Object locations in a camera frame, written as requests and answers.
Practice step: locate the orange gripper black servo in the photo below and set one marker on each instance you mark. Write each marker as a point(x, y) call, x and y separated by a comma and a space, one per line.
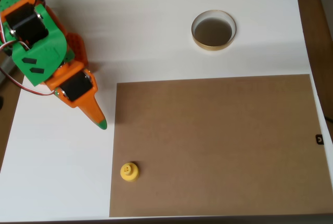
point(76, 89)

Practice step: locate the small yellow plastic piece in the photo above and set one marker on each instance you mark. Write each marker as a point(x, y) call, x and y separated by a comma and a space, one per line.
point(129, 173)

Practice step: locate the green orange robot arm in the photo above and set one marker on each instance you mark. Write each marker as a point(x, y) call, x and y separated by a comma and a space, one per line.
point(49, 42)

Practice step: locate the round shallow metal dish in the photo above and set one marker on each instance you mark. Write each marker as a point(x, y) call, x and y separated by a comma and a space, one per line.
point(213, 33)

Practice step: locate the brown rectangular board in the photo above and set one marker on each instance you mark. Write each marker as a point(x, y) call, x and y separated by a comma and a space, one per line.
point(208, 143)

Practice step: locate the small black clip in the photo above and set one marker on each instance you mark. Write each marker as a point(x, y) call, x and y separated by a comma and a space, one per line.
point(319, 139)

